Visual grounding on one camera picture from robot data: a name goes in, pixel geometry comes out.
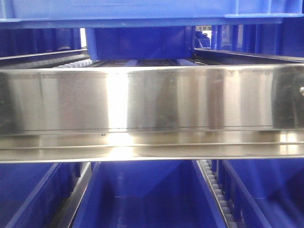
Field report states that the large light blue crate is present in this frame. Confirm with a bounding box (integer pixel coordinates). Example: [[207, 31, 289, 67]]
[[0, 0, 304, 29]]

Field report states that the white roller track right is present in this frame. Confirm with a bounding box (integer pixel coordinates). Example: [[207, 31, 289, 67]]
[[197, 160, 238, 228]]

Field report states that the blue bin behind on shelf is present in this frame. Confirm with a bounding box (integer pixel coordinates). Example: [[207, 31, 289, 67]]
[[85, 26, 195, 60]]

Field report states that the blue bin lower middle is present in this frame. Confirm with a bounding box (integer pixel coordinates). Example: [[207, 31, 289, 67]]
[[73, 160, 225, 228]]

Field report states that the blue bin lower right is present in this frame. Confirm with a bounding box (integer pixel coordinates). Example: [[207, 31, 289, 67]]
[[212, 159, 304, 228]]

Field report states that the blue bin lower left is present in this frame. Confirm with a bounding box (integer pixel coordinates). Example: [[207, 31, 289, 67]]
[[0, 162, 81, 228]]

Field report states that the dark blue bin upper right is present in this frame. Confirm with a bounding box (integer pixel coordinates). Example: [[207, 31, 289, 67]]
[[194, 17, 304, 57]]

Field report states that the dark blue bin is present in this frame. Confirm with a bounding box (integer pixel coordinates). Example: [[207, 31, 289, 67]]
[[194, 17, 304, 57], [0, 28, 81, 57]]

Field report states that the dark blue bin upper left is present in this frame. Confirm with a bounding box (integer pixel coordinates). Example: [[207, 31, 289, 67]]
[[0, 28, 81, 57]]

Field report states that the stainless steel shelf front rail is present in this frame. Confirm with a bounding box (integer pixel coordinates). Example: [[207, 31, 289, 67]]
[[0, 64, 304, 163]]

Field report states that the steel divider rail left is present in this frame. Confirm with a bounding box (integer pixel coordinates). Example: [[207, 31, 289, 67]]
[[49, 162, 92, 228]]

